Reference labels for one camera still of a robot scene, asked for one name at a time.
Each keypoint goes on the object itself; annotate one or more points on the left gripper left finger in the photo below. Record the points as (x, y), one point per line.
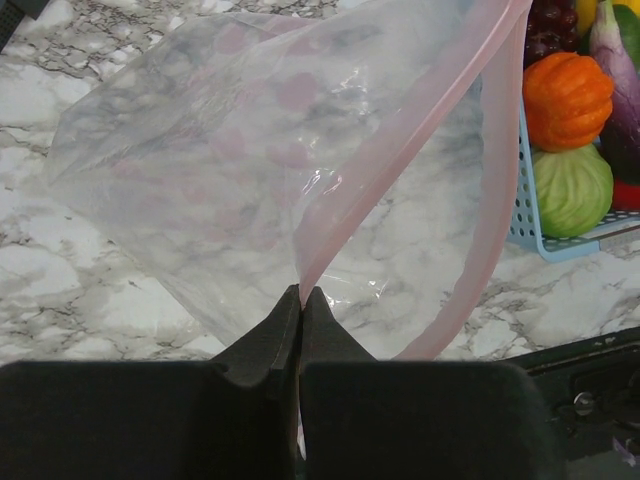
(230, 417)

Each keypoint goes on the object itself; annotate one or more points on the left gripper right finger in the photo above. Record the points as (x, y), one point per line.
(369, 419)

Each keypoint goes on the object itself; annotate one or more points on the clear pink zip top bag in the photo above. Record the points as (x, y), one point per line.
(373, 154)

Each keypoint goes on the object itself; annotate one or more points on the green toy cabbage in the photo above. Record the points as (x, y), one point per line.
(574, 190)

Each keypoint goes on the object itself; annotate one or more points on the light blue plastic basket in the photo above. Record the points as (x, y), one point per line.
(617, 228)

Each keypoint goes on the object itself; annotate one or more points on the red toy tomato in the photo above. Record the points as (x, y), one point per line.
(625, 197)

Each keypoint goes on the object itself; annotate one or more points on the orange toy pumpkin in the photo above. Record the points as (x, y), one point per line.
(567, 101)

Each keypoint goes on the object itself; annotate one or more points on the dark red toy grapes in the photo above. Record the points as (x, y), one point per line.
(551, 28)

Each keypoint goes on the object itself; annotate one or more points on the yellow toy bell pepper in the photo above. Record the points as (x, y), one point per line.
(586, 10)

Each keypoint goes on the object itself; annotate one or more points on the green orange toy mango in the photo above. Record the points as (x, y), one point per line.
(628, 23)

